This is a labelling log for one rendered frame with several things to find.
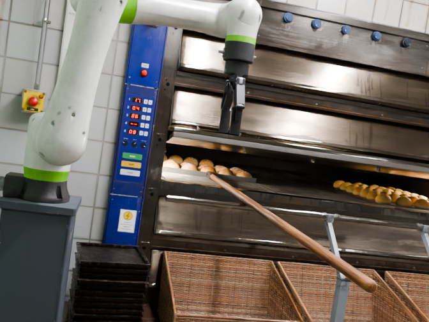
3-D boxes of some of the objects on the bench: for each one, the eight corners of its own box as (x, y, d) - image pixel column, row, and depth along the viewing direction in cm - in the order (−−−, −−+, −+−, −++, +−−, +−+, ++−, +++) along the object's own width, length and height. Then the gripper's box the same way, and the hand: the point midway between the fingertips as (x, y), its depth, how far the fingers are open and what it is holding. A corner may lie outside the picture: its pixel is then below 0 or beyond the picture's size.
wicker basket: (266, 313, 263) (275, 259, 261) (365, 319, 277) (374, 268, 275) (306, 359, 216) (316, 294, 214) (422, 363, 230) (434, 303, 228)
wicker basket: (154, 305, 250) (162, 249, 248) (264, 312, 263) (273, 259, 261) (166, 352, 203) (177, 283, 201) (301, 358, 216) (312, 294, 214)
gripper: (216, 64, 169) (208, 130, 170) (236, 56, 145) (226, 133, 146) (238, 68, 171) (230, 133, 172) (262, 61, 147) (251, 136, 148)
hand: (228, 130), depth 159 cm, fingers open, 13 cm apart
